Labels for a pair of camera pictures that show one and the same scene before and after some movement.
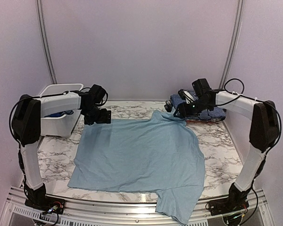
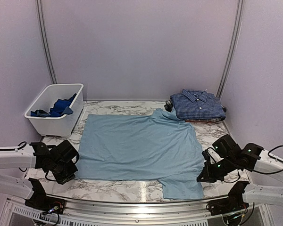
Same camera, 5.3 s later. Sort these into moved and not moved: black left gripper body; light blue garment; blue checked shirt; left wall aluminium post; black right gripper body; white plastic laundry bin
Moved: black right gripper body; black left gripper body; light blue garment
Not moved: white plastic laundry bin; blue checked shirt; left wall aluminium post
